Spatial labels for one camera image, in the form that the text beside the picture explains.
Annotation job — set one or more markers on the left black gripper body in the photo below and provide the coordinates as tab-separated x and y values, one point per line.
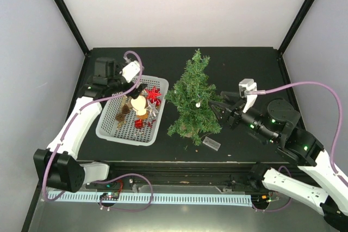
113	82

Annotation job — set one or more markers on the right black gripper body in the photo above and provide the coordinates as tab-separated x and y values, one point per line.
235	110

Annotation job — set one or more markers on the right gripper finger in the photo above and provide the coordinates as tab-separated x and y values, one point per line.
221	111
230	97

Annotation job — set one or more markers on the red glitter star ornament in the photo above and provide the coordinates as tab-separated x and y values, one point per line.
153	93

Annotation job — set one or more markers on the small green christmas tree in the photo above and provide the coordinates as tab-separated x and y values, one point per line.
190	95

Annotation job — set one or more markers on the white plastic basket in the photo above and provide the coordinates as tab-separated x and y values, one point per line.
110	129

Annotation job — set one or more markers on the silver star topper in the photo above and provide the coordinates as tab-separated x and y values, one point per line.
152	110

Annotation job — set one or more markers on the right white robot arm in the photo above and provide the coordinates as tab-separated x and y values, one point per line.
278	125

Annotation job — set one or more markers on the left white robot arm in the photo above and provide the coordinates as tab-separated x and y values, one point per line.
57	165

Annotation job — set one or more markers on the wooden tree base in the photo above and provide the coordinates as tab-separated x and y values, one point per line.
185	132

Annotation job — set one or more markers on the brown pine cone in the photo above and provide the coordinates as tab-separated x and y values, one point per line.
125	109

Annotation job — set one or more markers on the red gift box ornament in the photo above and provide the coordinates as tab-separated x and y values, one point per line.
139	124

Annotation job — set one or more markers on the clear plastic battery box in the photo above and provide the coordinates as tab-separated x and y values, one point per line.
211	143

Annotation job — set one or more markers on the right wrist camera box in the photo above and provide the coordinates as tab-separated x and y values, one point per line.
246	87

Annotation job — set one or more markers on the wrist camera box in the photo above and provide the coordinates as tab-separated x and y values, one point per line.
130	71
246	87

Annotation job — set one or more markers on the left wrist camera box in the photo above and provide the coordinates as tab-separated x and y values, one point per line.
130	71

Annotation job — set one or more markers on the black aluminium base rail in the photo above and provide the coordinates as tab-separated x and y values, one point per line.
219	174

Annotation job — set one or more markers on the light blue slotted cable duct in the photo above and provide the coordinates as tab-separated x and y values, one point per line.
156	198

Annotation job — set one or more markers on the left black frame post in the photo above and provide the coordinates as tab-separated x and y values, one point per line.
61	5

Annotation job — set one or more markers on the black frame post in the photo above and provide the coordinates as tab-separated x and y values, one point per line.
299	18
61	5

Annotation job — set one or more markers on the right black frame post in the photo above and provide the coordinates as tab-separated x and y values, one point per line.
299	18

